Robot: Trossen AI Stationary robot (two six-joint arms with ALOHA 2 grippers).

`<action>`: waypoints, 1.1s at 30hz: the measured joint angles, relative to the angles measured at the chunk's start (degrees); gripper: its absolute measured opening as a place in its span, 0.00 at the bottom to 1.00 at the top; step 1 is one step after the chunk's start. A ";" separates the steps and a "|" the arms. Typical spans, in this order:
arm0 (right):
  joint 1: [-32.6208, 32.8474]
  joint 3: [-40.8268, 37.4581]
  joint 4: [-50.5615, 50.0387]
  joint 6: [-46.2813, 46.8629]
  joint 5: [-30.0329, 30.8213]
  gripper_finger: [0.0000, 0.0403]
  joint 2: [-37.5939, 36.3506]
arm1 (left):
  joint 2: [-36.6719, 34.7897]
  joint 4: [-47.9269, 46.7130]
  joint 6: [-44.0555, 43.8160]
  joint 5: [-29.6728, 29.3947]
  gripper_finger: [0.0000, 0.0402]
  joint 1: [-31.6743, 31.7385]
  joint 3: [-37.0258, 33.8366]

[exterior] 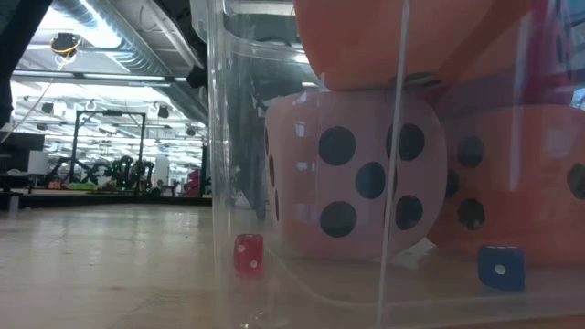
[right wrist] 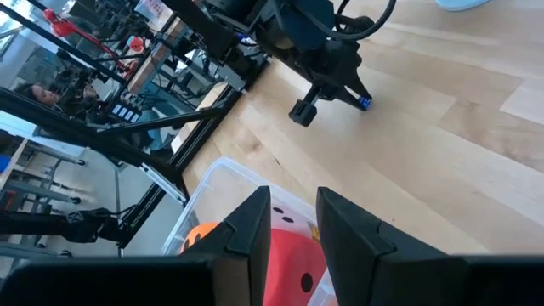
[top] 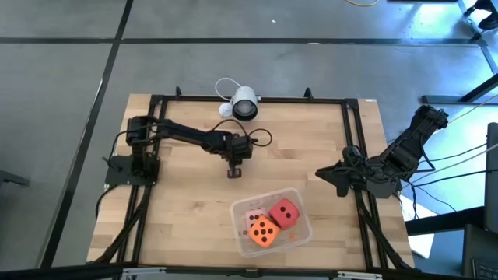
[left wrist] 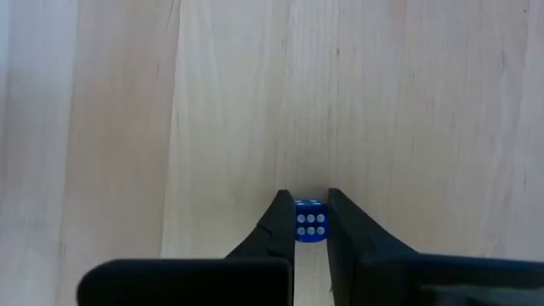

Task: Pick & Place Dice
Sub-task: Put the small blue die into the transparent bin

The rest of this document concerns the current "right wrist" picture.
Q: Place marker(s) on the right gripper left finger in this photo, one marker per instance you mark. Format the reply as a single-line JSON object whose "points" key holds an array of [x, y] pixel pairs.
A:
{"points": [[149, 280]]}

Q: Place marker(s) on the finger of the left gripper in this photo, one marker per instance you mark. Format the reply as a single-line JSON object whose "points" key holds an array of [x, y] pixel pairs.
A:
{"points": [[355, 95], [304, 112]]}

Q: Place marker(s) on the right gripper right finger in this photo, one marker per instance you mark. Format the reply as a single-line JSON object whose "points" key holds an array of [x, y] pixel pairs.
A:
{"points": [[404, 276]]}

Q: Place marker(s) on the small blue die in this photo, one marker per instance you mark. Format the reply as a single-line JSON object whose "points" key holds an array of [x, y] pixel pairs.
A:
{"points": [[364, 103]]}

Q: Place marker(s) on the large orange foam die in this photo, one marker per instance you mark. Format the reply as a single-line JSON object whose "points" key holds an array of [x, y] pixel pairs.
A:
{"points": [[200, 234]]}

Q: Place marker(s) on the small orange die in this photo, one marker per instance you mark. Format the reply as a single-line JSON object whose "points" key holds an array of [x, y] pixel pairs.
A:
{"points": [[314, 234]]}

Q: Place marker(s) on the clear plastic bin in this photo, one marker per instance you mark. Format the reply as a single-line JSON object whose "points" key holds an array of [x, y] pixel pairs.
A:
{"points": [[221, 187]]}

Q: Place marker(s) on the large red foam die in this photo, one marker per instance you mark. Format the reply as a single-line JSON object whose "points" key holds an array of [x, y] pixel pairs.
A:
{"points": [[289, 263]]}

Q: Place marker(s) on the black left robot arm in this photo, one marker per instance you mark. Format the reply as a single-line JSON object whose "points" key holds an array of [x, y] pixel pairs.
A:
{"points": [[297, 21]]}

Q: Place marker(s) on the black power strip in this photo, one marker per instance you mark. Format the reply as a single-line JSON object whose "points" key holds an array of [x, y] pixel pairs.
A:
{"points": [[125, 112]]}

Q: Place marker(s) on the person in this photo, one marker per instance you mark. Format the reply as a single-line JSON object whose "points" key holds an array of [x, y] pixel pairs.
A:
{"points": [[40, 94]]}

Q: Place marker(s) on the red background machine part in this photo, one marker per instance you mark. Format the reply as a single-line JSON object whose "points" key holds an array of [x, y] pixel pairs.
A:
{"points": [[64, 25]]}

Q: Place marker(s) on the silver frame bracket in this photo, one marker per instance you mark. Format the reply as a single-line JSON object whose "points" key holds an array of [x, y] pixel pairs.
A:
{"points": [[163, 183]]}

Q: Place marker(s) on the black table rig frame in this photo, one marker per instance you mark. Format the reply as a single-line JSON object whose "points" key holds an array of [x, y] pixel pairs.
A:
{"points": [[85, 136]]}

